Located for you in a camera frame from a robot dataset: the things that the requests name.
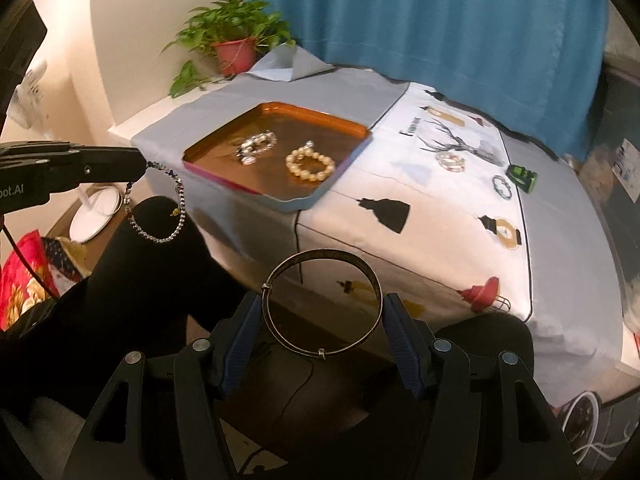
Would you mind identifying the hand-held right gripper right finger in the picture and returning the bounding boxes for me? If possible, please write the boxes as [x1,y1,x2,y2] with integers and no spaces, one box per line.
[381,291,583,480]

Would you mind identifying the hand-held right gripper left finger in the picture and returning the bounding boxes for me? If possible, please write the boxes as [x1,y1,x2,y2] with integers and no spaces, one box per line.
[62,291,266,480]

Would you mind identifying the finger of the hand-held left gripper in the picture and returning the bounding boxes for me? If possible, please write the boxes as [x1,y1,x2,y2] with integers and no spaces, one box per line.
[47,146,152,206]
[0,141,86,161]

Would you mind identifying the thin metal bangle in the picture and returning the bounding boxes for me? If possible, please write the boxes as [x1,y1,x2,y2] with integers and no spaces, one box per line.
[262,249,385,360]

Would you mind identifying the silver chain bracelet dark beads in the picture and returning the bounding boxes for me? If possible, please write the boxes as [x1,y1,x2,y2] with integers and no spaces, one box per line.
[124,160,189,246]

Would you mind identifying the orange metal tray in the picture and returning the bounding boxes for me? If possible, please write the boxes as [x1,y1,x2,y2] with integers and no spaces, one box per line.
[182,102,373,212]

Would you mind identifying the black white bead bracelet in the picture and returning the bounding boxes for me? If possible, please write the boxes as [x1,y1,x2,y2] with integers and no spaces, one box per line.
[250,131,279,155]

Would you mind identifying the cream pearl bracelet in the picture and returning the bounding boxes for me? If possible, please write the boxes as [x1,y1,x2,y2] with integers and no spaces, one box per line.
[285,141,337,182]

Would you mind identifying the white standing fan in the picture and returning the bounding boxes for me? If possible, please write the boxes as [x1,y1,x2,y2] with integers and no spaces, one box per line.
[10,57,126,244]

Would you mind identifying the red floral bag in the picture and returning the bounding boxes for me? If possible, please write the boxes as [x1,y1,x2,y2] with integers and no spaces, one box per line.
[0,230,83,333]

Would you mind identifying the white printed tablecloth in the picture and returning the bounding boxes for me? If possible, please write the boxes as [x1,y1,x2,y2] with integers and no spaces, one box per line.
[295,82,626,406]

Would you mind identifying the potted green plant red pot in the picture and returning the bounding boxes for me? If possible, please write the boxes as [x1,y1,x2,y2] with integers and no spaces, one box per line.
[161,0,297,99]

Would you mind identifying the black white printed bag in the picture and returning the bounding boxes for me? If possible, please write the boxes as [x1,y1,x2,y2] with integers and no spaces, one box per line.
[560,390,638,478]

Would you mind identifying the green black small device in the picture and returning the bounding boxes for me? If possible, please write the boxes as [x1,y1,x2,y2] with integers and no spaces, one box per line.
[506,164,540,194]

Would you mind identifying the grey cloth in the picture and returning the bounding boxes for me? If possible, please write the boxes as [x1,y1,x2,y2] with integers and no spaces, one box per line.
[132,46,411,281]

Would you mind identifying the dark cabinet with stickers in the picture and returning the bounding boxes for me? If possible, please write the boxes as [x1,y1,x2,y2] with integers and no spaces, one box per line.
[577,55,640,321]

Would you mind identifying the blue curtain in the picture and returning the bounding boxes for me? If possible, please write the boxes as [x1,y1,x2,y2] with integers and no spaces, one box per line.
[242,0,611,161]

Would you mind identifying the crystal bead bracelet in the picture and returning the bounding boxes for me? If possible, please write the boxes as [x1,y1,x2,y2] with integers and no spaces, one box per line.
[435,151,469,174]

